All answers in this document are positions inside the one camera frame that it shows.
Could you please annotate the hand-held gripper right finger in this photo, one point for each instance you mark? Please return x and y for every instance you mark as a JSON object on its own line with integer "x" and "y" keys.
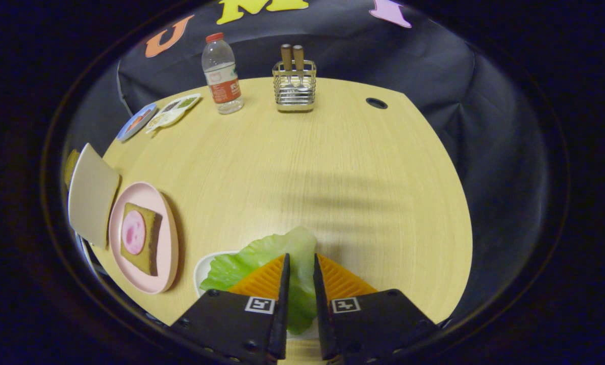
{"x": 363, "y": 329}

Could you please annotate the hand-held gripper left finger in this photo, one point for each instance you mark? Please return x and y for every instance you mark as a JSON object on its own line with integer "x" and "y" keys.
{"x": 241, "y": 329}

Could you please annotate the green lettuce leaf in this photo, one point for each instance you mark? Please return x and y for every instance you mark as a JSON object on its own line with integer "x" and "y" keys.
{"x": 262, "y": 253}

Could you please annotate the white square plate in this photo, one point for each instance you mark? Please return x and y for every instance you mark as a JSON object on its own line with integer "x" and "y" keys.
{"x": 201, "y": 271}

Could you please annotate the pink round plate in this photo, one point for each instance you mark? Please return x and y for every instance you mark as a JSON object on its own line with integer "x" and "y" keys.
{"x": 165, "y": 238}

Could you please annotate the brown-crust bread slice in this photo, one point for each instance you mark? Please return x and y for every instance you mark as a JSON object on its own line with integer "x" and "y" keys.
{"x": 149, "y": 253}

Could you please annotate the pink ham slice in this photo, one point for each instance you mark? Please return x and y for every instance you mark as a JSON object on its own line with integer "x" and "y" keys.
{"x": 133, "y": 232}

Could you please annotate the white toaster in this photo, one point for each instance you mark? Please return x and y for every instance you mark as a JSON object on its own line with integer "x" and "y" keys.
{"x": 92, "y": 195}

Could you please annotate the white divided grain tray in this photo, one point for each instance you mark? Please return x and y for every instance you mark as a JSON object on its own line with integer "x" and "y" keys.
{"x": 173, "y": 115}

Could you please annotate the orange round food piece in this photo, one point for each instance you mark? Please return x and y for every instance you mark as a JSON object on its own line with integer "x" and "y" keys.
{"x": 135, "y": 122}

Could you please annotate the blue round plate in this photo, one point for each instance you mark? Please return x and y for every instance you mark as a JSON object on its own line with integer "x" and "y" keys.
{"x": 149, "y": 110}

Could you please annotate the clear plastic water bottle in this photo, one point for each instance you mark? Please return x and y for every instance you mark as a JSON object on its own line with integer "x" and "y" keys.
{"x": 221, "y": 71}

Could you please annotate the black backdrop cloth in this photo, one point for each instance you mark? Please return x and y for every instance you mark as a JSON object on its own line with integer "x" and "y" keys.
{"x": 434, "y": 66}

